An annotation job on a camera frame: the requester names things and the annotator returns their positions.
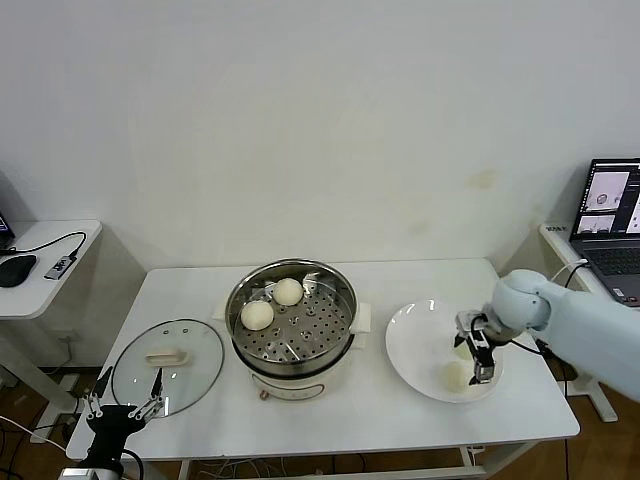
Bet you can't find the stainless steel steamer basket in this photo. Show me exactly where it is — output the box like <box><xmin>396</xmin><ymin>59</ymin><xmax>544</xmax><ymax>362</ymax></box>
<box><xmin>212</xmin><ymin>258</ymin><xmax>372</xmax><ymax>374</ymax></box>

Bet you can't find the white floor power strip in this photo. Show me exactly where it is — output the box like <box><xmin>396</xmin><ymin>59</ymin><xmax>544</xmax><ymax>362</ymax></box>
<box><xmin>60</xmin><ymin>372</ymin><xmax>84</xmax><ymax>400</ymax></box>

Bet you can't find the glass lid with cream handle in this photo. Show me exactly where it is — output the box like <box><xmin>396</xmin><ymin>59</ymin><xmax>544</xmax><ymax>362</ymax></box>
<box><xmin>110</xmin><ymin>318</ymin><xmax>225</xmax><ymax>419</ymax></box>

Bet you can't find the white side desk with mouse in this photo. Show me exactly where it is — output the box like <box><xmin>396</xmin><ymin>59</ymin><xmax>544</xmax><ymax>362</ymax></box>
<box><xmin>0</xmin><ymin>219</ymin><xmax>104</xmax><ymax>446</ymax></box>

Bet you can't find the black computer mouse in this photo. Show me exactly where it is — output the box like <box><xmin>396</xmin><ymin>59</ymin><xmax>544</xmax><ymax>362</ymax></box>
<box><xmin>0</xmin><ymin>254</ymin><xmax>39</xmax><ymax>289</ymax></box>

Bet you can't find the grey usb hub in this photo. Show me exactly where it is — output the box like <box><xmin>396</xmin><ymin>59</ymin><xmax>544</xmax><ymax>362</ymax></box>
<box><xmin>43</xmin><ymin>253</ymin><xmax>77</xmax><ymax>281</ymax></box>

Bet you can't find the black usb hub cable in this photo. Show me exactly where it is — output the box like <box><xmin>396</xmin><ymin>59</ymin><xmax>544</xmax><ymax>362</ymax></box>
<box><xmin>9</xmin><ymin>230</ymin><xmax>87</xmax><ymax>261</ymax></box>

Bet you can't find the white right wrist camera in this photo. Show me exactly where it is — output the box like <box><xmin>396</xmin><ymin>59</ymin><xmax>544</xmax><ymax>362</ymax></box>
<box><xmin>455</xmin><ymin>310</ymin><xmax>484</xmax><ymax>334</ymax></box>

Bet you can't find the white table leg frame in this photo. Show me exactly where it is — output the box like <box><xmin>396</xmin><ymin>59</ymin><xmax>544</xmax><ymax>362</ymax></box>
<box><xmin>177</xmin><ymin>439</ymin><xmax>539</xmax><ymax>480</ymax></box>

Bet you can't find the white round plate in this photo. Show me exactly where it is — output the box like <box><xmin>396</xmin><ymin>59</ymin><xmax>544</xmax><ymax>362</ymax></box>
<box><xmin>384</xmin><ymin>298</ymin><xmax>505</xmax><ymax>404</ymax></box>

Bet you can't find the white laptop cable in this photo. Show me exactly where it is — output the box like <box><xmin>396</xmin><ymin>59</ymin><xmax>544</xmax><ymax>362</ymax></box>
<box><xmin>552</xmin><ymin>258</ymin><xmax>591</xmax><ymax>289</ymax></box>

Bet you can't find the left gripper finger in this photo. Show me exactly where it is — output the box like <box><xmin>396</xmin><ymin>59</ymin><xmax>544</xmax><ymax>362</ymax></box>
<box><xmin>82</xmin><ymin>366</ymin><xmax>113</xmax><ymax>420</ymax></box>
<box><xmin>128</xmin><ymin>367</ymin><xmax>164</xmax><ymax>420</ymax></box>

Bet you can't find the cream electric cooking pot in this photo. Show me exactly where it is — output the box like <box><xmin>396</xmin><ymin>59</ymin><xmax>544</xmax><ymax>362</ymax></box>
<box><xmin>230</xmin><ymin>332</ymin><xmax>370</xmax><ymax>403</ymax></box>

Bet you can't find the large grey laptop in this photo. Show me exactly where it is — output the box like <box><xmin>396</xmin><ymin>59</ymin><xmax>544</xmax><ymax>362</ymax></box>
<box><xmin>569</xmin><ymin>158</ymin><xmax>640</xmax><ymax>309</ymax></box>

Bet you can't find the small black laptop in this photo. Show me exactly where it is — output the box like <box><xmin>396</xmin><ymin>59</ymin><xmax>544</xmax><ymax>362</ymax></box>
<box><xmin>0</xmin><ymin>209</ymin><xmax>17</xmax><ymax>257</ymax></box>

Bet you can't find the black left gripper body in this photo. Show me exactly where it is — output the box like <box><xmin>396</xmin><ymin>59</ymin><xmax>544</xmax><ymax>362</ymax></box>
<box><xmin>86</xmin><ymin>404</ymin><xmax>150</xmax><ymax>465</ymax></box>

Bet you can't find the black cable with adapter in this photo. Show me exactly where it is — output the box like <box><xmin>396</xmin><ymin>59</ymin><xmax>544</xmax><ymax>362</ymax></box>
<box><xmin>562</xmin><ymin>263</ymin><xmax>590</xmax><ymax>292</ymax></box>

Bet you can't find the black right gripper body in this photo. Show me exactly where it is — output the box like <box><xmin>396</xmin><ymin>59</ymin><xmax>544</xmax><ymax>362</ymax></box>
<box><xmin>467</xmin><ymin>327</ymin><xmax>501</xmax><ymax>364</ymax></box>

